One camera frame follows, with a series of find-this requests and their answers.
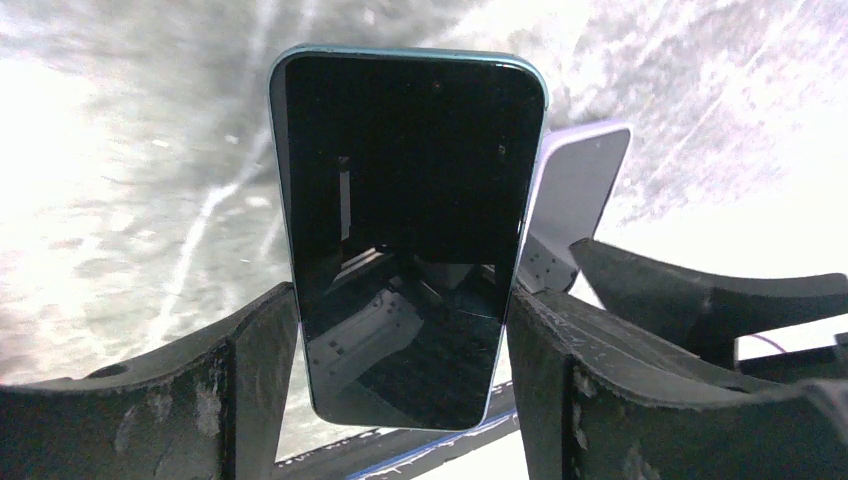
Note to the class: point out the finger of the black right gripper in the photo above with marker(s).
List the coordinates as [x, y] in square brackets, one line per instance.
[701, 312]

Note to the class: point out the green-edged smartphone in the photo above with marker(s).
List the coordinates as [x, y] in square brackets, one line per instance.
[408, 178]

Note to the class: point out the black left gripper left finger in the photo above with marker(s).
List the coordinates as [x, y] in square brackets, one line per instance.
[206, 406]

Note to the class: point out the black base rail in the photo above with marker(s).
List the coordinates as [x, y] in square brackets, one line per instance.
[404, 454]

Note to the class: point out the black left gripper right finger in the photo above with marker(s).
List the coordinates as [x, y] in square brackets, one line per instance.
[599, 398]

